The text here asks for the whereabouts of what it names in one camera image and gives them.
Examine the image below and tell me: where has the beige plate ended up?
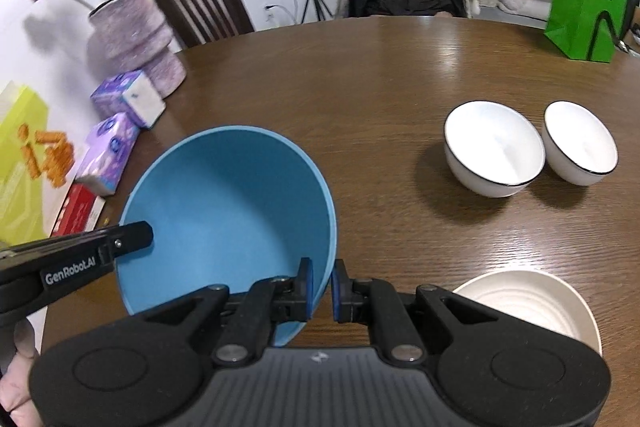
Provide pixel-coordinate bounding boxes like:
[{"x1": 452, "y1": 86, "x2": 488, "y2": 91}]
[{"x1": 451, "y1": 270, "x2": 602, "y2": 358}]

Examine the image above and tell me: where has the purple textured vase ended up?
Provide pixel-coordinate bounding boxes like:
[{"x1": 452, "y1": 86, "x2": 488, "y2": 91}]
[{"x1": 88, "y1": 0, "x2": 187, "y2": 98}]

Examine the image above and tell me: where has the white black-rimmed bowl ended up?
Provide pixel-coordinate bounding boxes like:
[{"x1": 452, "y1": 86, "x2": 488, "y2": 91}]
[
  {"x1": 443, "y1": 100, "x2": 546, "y2": 199},
  {"x1": 542, "y1": 100, "x2": 619, "y2": 187}
]

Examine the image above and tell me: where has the yellow snack bag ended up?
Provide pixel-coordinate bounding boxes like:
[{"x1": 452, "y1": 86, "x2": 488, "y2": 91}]
[{"x1": 0, "y1": 81, "x2": 77, "y2": 248}]

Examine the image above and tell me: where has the person's left hand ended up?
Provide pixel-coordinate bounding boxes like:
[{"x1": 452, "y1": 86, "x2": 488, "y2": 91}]
[{"x1": 0, "y1": 319, "x2": 42, "y2": 427}]

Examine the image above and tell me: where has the red box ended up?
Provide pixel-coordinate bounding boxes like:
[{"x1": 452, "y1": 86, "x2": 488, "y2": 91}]
[{"x1": 50, "y1": 183, "x2": 107, "y2": 238}]

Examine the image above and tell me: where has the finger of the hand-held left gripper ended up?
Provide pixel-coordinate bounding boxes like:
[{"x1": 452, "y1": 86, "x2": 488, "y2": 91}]
[{"x1": 99, "y1": 221, "x2": 154, "y2": 268}]

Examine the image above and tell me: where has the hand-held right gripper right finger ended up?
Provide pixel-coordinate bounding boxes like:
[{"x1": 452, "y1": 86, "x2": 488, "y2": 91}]
[{"x1": 332, "y1": 259, "x2": 501, "y2": 367}]

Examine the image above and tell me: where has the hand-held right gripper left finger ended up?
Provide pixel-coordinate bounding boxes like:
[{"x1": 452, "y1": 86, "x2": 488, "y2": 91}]
[{"x1": 145, "y1": 258, "x2": 315, "y2": 368}]

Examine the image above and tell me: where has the purple tissue pack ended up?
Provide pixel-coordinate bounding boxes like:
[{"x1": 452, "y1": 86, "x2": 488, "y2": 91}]
[
  {"x1": 75, "y1": 112, "x2": 141, "y2": 198},
  {"x1": 90, "y1": 70, "x2": 167, "y2": 128}
]

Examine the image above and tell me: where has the blue bowl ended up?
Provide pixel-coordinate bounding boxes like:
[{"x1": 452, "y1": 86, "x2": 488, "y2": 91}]
[{"x1": 118, "y1": 125, "x2": 337, "y2": 349}]

